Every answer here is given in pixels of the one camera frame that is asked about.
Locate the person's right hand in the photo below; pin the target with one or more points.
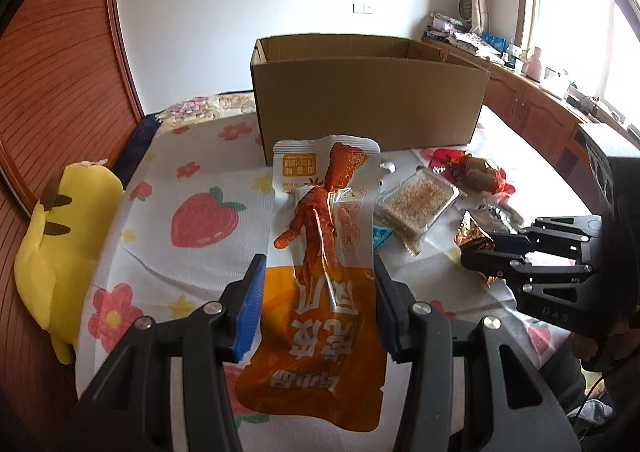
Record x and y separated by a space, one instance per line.
587 349

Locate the wooden cabinet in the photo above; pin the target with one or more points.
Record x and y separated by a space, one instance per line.
525 101

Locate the yellow plush toy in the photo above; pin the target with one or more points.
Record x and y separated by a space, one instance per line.
65 242

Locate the window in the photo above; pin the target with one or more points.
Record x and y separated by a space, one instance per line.
575 11

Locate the small blue snack packet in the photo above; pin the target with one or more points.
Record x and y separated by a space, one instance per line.
382 237

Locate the floral quilt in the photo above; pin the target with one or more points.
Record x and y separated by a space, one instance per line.
210 106

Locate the bronze foil snack packet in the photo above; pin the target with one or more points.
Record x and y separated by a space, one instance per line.
472 234

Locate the clear tray of sesame snack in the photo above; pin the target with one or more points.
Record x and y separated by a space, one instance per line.
415 204

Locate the white wall socket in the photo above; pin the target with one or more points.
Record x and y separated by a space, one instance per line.
362 8

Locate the red snack packet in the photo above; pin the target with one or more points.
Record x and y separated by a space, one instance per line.
445 159

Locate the grey and white snack packet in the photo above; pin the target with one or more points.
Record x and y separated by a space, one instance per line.
500 214

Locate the strawberry print blanket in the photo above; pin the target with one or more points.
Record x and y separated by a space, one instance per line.
200 272

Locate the wooden wardrobe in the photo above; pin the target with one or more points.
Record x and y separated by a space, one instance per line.
60 81

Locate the stack of books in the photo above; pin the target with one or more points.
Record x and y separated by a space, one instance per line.
442 26

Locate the blue box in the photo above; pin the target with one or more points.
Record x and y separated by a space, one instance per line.
496 40

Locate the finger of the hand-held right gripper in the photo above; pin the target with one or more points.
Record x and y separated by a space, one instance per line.
530 267
565 239

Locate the cardboard box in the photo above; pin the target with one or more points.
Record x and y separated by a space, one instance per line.
370 106

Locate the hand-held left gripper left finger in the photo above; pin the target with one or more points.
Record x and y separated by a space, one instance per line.
250 312

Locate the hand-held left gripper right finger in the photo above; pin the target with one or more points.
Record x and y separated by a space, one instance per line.
390 317

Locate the person's right forearm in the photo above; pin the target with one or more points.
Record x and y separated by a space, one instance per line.
565 392

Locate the orange and white snack packet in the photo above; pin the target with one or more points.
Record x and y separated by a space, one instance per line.
320 282

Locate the pink bottle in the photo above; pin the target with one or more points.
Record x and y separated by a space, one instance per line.
535 64

